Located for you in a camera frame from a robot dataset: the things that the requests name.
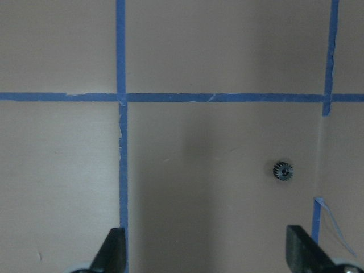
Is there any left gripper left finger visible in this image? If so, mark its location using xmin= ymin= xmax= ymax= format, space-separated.
xmin=89 ymin=227 xmax=126 ymax=273

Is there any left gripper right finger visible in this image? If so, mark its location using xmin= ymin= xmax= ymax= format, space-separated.
xmin=286 ymin=225 xmax=340 ymax=273

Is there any small black bearing gear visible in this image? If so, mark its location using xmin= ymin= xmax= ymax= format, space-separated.
xmin=272 ymin=161 xmax=294 ymax=181

